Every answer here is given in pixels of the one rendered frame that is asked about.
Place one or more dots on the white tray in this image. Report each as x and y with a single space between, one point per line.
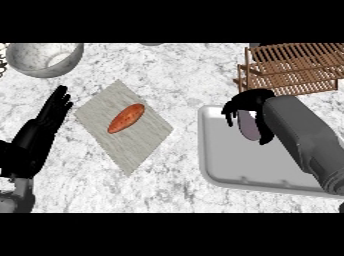
238 156

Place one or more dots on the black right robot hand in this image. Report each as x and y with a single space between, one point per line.
250 100

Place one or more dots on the orange sweet potato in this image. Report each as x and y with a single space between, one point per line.
126 118

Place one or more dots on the pale grey cutting board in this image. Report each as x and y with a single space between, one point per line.
125 128

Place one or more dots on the white marble bowl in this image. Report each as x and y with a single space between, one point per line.
43 60

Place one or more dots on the purple eggplant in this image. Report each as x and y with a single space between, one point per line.
249 128

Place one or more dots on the brown wooden tiered shelf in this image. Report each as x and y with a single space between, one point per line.
297 68

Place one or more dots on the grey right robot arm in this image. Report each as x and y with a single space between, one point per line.
312 143

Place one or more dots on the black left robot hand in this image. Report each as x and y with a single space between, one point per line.
35 140

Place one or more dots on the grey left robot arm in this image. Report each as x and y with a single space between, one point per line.
12 199

